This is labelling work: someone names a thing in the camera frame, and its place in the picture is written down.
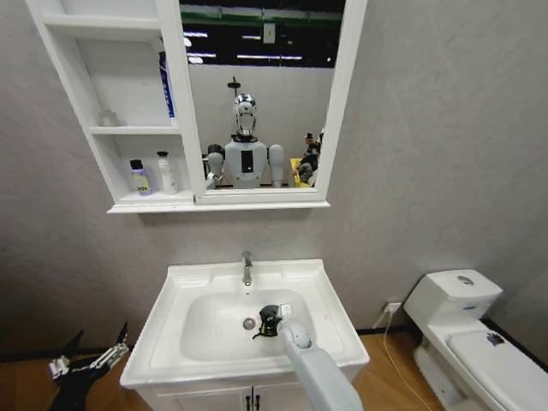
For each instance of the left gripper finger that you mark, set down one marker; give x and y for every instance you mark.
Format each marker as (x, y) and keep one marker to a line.
(64, 364)
(111, 353)

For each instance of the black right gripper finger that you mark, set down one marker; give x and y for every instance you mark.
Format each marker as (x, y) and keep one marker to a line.
(259, 335)

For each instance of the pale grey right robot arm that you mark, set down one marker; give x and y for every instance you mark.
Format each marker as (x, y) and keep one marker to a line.
(317, 377)

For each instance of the white ceramic washbasin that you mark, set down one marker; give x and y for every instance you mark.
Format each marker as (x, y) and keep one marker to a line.
(205, 342)

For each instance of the white vanity cabinet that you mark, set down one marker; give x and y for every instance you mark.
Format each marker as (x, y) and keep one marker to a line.
(205, 398)

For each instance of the chrome sink drain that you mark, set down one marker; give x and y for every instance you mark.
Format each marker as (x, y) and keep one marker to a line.
(249, 323)

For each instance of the chrome faucet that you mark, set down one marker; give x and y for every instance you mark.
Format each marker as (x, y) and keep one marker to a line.
(247, 267)

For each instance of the white bottle with black cap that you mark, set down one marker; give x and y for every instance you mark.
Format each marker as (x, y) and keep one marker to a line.
(167, 175)

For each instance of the purple bottle with black cap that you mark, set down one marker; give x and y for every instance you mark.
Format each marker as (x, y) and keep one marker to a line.
(142, 180)

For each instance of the chrome toilet flush button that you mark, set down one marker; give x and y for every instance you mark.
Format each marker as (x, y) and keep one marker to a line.
(465, 280)

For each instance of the white toilet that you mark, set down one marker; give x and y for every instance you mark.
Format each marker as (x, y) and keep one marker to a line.
(471, 359)

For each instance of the small dark sticker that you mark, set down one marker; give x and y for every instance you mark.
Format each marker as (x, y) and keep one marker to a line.
(494, 339)

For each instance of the white framed mirror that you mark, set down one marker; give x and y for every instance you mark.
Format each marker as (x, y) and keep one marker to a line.
(274, 85)

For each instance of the small clear cup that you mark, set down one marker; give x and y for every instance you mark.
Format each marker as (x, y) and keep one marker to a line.
(107, 119)

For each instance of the blue and white tube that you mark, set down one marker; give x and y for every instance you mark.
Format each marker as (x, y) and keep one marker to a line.
(168, 90)

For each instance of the white wall socket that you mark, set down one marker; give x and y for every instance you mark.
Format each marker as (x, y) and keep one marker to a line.
(392, 307)

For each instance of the white wall cabinet with shelves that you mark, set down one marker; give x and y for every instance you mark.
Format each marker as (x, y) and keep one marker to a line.
(128, 55)

